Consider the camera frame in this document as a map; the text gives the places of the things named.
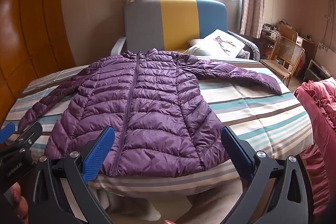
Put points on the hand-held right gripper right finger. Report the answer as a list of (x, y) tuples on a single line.
[(240, 154)]

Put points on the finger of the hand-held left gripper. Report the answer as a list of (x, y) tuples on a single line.
[(30, 133), (6, 130)]

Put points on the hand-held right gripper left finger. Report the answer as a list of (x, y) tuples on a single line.
[(98, 157)]

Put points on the purple puffer jacket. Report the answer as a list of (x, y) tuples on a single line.
[(147, 113)]

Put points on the person's left hand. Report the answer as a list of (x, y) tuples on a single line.
[(17, 201)]

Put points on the striped bed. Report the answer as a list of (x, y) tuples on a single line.
[(252, 119)]

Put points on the red ruffled blanket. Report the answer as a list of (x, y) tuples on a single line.
[(321, 119)]

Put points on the wooden wardrobe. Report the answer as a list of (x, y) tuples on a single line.
[(34, 24)]

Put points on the rattan chair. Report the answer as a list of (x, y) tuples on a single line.
[(286, 54)]

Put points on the white deer print pillow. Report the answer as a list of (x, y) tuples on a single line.
[(223, 42)]

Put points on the grey white box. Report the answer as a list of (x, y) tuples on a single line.
[(316, 70)]

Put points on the plain pale pillow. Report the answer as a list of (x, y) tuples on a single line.
[(195, 49)]

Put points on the cluttered desk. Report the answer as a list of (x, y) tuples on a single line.
[(270, 31)]

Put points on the white leaf decorated board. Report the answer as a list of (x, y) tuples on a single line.
[(324, 53)]

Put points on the grey yellow blue headboard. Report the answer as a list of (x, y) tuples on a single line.
[(178, 21)]

